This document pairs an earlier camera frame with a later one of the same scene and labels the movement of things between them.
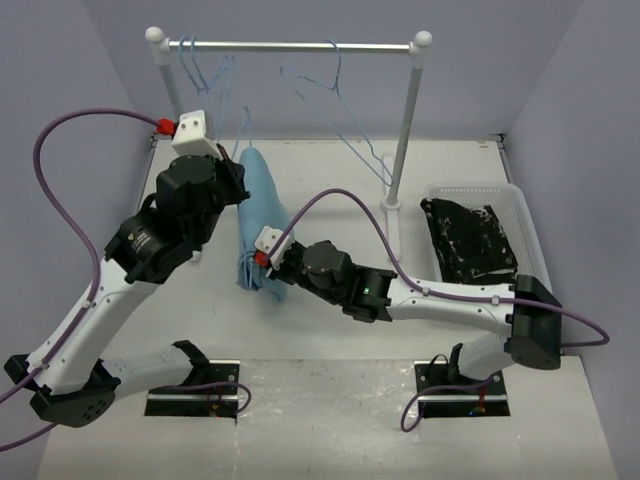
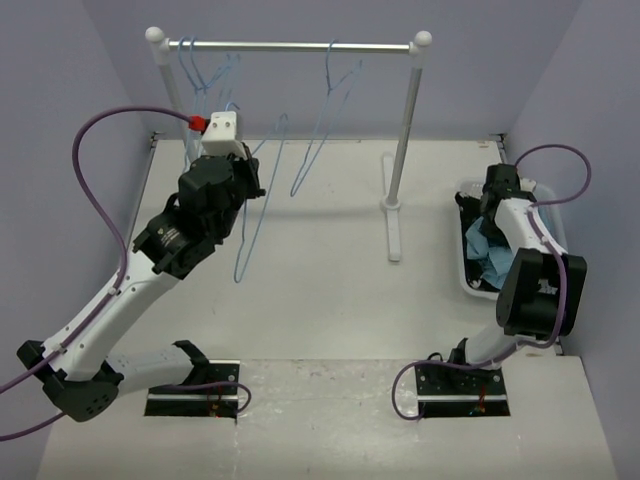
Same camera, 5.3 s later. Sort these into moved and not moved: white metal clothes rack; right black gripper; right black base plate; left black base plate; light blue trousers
Moved: right black gripper; light blue trousers
Not moved: white metal clothes rack; left black base plate; right black base plate
